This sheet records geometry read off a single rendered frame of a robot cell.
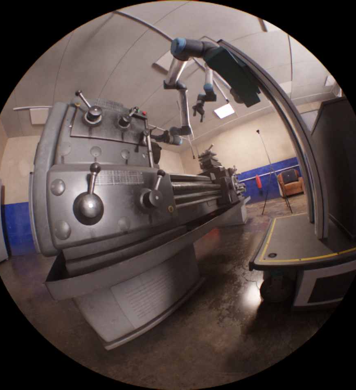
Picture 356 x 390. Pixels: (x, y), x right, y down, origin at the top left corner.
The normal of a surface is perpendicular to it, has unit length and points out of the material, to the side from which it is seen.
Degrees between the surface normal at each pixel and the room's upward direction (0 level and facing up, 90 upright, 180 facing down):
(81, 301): 90
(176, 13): 180
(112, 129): 90
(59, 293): 90
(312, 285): 90
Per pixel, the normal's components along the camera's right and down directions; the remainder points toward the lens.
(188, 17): 0.20, 0.98
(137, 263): 0.73, -0.21
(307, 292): -0.76, 0.11
